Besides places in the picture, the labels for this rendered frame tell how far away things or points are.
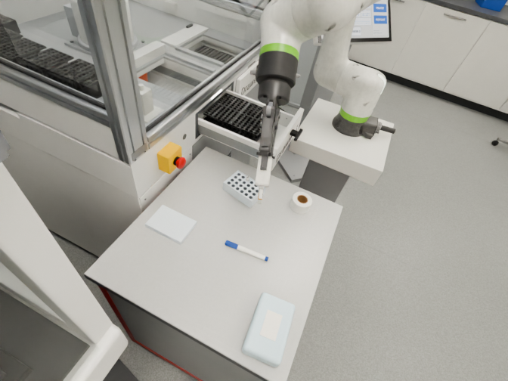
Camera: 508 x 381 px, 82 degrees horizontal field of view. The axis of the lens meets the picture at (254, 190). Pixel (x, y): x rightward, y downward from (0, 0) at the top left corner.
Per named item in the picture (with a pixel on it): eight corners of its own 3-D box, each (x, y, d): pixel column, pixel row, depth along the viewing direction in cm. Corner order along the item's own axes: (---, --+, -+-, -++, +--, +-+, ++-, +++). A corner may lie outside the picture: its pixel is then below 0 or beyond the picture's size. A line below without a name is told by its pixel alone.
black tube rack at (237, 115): (272, 125, 120) (275, 112, 115) (254, 149, 108) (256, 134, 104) (224, 106, 124) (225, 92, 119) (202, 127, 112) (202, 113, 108)
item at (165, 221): (196, 224, 92) (196, 221, 91) (181, 245, 87) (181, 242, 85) (162, 207, 94) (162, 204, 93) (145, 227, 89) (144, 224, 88)
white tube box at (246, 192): (264, 194, 105) (265, 187, 102) (250, 208, 100) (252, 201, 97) (236, 177, 108) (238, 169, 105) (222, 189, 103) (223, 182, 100)
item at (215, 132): (292, 128, 121) (296, 116, 117) (269, 164, 105) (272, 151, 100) (209, 94, 128) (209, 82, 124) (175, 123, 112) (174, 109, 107)
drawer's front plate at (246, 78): (263, 77, 149) (267, 56, 140) (237, 103, 130) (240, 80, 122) (260, 76, 149) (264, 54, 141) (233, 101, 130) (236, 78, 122)
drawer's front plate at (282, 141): (297, 131, 123) (305, 108, 115) (271, 171, 104) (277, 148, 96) (293, 128, 123) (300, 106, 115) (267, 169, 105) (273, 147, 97)
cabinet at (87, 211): (248, 175, 216) (267, 72, 157) (162, 296, 150) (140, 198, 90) (141, 128, 233) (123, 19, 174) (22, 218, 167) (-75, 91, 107)
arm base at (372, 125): (391, 129, 130) (398, 118, 126) (391, 148, 120) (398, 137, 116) (334, 113, 134) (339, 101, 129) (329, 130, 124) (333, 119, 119)
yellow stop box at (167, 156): (184, 162, 98) (184, 147, 93) (171, 175, 93) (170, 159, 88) (171, 156, 99) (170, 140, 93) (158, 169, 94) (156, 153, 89)
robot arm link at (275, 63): (302, 52, 63) (301, 70, 72) (249, 48, 64) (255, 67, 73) (298, 79, 63) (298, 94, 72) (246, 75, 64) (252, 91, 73)
